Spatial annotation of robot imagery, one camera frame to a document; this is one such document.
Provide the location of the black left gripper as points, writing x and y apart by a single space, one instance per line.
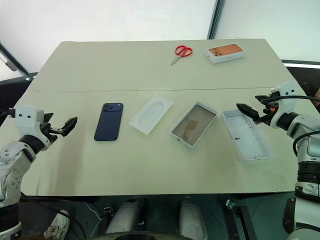
47 130

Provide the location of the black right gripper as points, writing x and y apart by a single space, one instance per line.
270 110

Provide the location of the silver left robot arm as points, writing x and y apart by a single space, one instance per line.
12 155

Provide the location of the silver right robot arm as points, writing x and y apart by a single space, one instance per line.
306 120

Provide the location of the white phone box lid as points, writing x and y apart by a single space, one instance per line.
247 137

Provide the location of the white box orange phone print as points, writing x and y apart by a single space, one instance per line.
225 53

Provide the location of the white box base brown inside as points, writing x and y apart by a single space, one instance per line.
193 125

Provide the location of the dark blue smartphone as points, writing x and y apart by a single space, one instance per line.
108 122

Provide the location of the white moulded tray insert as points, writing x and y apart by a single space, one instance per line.
150 115

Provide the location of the white shoe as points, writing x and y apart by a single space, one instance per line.
58 225

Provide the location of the white rounded robot foot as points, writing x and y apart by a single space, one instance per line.
123 216
191 218

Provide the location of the black metal table leg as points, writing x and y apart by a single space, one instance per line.
246 220

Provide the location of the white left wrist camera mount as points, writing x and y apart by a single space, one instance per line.
27 113

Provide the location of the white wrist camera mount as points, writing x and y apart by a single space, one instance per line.
287 87
27 113

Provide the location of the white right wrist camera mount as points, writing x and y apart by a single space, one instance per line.
287 87

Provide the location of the black slanted window frame bar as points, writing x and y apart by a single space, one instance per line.
13 60

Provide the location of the black window frame post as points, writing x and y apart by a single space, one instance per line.
215 18

